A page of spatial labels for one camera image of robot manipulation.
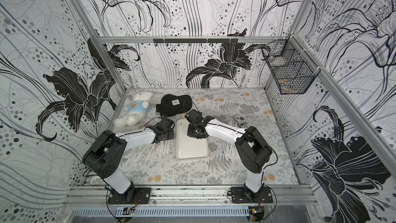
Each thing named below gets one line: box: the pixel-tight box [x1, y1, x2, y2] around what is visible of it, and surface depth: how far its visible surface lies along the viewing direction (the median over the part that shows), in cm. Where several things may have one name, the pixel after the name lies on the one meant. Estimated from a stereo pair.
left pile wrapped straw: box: [148, 139, 170, 162], surface depth 90 cm
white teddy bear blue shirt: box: [113, 91, 154, 128], surface depth 100 cm
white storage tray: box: [175, 118, 209, 160], surface depth 89 cm
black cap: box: [155, 94, 193, 117], surface depth 107 cm
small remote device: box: [234, 115, 249, 129], surface depth 99 cm
